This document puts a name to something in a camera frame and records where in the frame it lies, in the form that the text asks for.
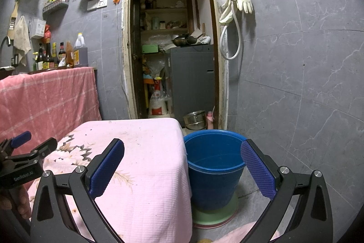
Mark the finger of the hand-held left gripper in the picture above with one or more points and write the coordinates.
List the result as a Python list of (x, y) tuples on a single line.
[(42, 149), (21, 137)]

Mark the round dark sauce bottle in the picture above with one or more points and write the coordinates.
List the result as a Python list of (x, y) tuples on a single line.
[(40, 59)]

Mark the wall spice rack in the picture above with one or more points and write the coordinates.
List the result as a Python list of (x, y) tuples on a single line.
[(56, 7)]

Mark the wooden grater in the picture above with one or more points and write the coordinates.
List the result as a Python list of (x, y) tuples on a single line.
[(12, 21)]

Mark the blue plastic bucket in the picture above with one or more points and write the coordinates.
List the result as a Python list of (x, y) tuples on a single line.
[(216, 183)]

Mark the wall socket panel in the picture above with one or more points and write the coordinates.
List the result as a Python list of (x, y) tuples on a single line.
[(97, 3)]

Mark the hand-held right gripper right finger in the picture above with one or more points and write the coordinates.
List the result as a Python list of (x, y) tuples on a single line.
[(257, 167)]

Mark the grey washing machine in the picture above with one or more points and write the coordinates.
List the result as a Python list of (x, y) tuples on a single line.
[(193, 80)]

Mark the dark wooden door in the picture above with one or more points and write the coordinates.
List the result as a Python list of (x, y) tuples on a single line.
[(136, 46)]

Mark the steel pot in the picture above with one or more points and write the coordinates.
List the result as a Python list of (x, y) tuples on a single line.
[(194, 120)]

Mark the cooking oil jug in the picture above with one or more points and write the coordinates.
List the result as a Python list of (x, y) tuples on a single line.
[(81, 53)]

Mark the white plastic box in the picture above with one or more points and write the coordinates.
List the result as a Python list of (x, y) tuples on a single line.
[(38, 28)]

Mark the wooden storage shelf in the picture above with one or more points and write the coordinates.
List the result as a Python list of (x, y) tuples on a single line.
[(163, 10)]

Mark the pink plaid blanket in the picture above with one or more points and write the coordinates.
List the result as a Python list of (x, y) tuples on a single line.
[(51, 97)]

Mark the teal cup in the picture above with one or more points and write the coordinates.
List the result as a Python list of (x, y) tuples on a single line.
[(155, 23)]

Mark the pink garment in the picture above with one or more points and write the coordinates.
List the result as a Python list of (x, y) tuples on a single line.
[(250, 234)]

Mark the pink bottle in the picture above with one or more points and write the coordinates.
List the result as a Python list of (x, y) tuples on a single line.
[(210, 120)]

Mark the red plastic bag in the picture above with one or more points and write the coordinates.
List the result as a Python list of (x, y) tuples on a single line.
[(47, 33)]

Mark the steel faucet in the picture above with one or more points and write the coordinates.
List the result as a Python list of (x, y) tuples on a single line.
[(6, 41)]

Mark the wooden door frame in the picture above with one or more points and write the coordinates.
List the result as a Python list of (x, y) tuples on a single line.
[(125, 32)]

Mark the beige dish towel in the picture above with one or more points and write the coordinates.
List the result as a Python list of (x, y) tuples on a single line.
[(22, 35)]

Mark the green box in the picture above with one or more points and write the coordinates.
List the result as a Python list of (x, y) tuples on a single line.
[(150, 49)]

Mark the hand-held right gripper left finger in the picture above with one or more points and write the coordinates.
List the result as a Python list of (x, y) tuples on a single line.
[(109, 164)]

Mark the person's left hand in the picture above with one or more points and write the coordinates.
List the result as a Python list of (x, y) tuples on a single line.
[(25, 200)]

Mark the sauce bottle yellow label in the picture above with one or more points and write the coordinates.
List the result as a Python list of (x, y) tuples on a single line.
[(55, 58)]

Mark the cream rubber glove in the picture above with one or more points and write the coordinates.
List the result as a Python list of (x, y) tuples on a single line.
[(227, 13), (245, 1)]

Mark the white red rice sack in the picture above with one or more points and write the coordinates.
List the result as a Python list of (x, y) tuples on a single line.
[(157, 102)]

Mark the black wok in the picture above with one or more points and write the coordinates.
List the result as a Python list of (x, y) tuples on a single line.
[(183, 40)]

